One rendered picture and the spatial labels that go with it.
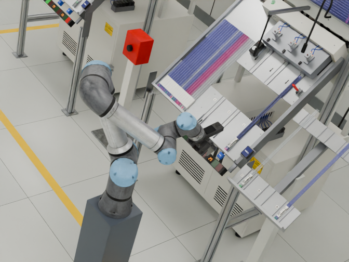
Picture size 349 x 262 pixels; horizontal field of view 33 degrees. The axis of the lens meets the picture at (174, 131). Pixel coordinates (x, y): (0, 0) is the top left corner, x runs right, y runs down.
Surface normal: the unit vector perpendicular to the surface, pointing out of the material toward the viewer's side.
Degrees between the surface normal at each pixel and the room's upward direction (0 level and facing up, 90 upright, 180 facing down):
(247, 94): 0
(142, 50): 90
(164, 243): 0
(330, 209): 0
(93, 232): 90
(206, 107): 45
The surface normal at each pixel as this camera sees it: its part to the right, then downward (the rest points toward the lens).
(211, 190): -0.76, 0.22
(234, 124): -0.37, -0.41
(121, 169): 0.24, -0.69
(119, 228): 0.64, 0.58
